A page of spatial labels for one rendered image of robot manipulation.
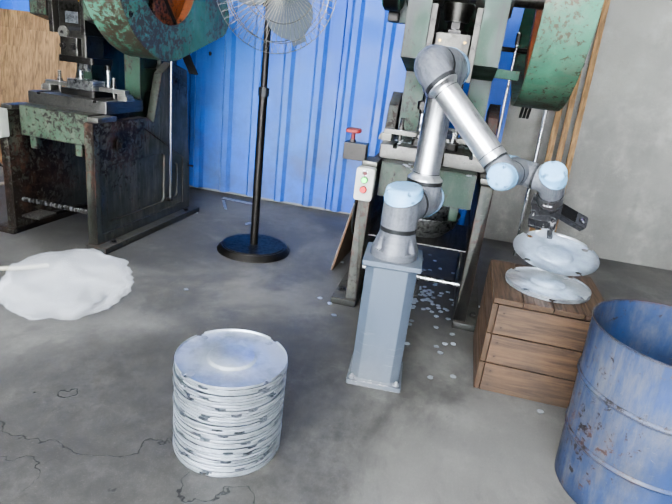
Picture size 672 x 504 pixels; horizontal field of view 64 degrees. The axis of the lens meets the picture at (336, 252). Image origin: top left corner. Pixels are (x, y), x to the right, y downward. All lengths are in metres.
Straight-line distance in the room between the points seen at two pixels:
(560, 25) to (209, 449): 1.71
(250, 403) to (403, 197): 0.74
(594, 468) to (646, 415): 0.22
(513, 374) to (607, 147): 2.09
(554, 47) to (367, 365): 1.26
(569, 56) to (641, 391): 1.18
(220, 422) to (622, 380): 0.96
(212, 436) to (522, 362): 1.06
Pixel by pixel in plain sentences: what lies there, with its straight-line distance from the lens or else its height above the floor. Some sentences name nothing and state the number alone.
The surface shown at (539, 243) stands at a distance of 1.98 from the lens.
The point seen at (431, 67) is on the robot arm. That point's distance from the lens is 1.61.
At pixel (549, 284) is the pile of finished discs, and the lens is 2.03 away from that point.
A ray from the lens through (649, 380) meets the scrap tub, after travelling 1.43.
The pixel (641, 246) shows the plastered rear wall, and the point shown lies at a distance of 3.93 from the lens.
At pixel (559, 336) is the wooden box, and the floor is 0.26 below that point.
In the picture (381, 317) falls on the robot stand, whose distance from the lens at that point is 1.75.
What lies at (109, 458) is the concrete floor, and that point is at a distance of 1.59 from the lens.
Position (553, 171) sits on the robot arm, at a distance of 1.63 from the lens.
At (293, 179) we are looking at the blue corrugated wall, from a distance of 3.83.
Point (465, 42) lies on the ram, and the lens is 2.37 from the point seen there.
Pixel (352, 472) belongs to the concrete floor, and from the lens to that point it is 1.55.
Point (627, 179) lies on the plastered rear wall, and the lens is 3.80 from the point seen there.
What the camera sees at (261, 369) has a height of 0.26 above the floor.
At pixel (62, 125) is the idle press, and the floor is 0.58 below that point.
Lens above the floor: 1.03
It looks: 20 degrees down
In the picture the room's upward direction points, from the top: 7 degrees clockwise
